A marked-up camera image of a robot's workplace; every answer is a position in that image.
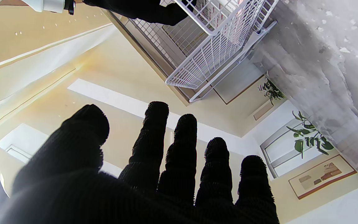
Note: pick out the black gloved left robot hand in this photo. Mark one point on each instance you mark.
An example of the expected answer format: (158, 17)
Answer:
(104, 199)

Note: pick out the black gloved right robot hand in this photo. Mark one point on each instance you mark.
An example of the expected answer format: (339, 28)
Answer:
(144, 11)

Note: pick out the small green plant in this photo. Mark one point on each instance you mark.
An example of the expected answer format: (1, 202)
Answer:
(272, 91)

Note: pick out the large green leafy plant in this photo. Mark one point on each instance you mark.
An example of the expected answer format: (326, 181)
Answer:
(309, 137)

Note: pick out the tall framed wall picture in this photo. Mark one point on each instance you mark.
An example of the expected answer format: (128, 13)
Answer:
(322, 175)

